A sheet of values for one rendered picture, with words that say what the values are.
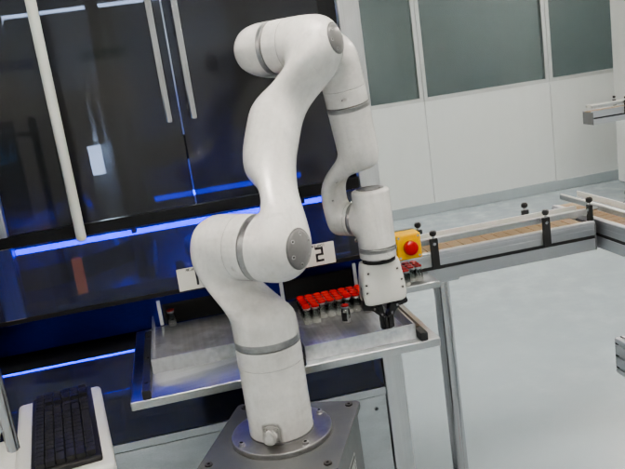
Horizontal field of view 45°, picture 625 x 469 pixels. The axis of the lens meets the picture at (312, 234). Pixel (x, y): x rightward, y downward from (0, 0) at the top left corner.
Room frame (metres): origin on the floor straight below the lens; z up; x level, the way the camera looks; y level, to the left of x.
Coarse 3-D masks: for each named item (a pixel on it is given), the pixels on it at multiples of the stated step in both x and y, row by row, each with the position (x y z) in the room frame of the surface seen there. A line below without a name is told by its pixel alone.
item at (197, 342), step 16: (192, 320) 2.00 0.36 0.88; (208, 320) 1.97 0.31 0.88; (224, 320) 1.95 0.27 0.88; (160, 336) 1.90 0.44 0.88; (176, 336) 1.88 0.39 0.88; (192, 336) 1.87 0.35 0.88; (208, 336) 1.85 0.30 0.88; (224, 336) 1.83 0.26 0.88; (160, 352) 1.78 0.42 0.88; (176, 352) 1.77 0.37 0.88; (192, 352) 1.66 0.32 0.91; (208, 352) 1.67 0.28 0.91; (224, 352) 1.68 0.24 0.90; (160, 368) 1.65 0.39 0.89; (176, 368) 1.66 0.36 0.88
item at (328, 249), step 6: (312, 246) 1.98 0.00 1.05; (318, 246) 1.98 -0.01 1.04; (324, 246) 1.98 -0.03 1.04; (330, 246) 1.99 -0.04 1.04; (312, 252) 1.98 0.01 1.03; (318, 252) 1.98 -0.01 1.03; (324, 252) 1.98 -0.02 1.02; (330, 252) 1.99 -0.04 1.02; (312, 258) 1.98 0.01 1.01; (318, 258) 1.98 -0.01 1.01; (324, 258) 1.98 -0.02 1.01; (330, 258) 1.99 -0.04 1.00; (312, 264) 1.98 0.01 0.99; (318, 264) 1.98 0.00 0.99
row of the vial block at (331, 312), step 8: (344, 296) 1.87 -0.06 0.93; (352, 296) 1.87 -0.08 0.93; (304, 304) 1.85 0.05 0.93; (320, 304) 1.85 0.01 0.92; (328, 304) 1.86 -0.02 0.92; (336, 304) 1.86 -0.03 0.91; (352, 304) 1.87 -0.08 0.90; (360, 304) 1.87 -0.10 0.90; (320, 312) 1.85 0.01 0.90; (328, 312) 1.86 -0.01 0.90; (336, 312) 1.86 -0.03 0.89
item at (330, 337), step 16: (384, 304) 1.87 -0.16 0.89; (336, 320) 1.83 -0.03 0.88; (352, 320) 1.81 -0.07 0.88; (368, 320) 1.79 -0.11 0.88; (400, 320) 1.74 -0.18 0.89; (304, 336) 1.75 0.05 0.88; (320, 336) 1.73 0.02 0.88; (336, 336) 1.72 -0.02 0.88; (352, 336) 1.61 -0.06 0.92; (368, 336) 1.62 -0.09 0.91; (384, 336) 1.62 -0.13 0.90; (400, 336) 1.63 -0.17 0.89; (416, 336) 1.64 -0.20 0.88; (304, 352) 1.60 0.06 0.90; (320, 352) 1.60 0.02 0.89; (336, 352) 1.60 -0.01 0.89
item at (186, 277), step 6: (180, 270) 1.92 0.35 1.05; (186, 270) 1.92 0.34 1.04; (192, 270) 1.92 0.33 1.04; (180, 276) 1.92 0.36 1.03; (186, 276) 1.92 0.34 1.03; (192, 276) 1.92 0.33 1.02; (180, 282) 1.92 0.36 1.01; (186, 282) 1.92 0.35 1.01; (192, 282) 1.92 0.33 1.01; (180, 288) 1.92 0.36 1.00; (186, 288) 1.92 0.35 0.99; (192, 288) 1.92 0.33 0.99
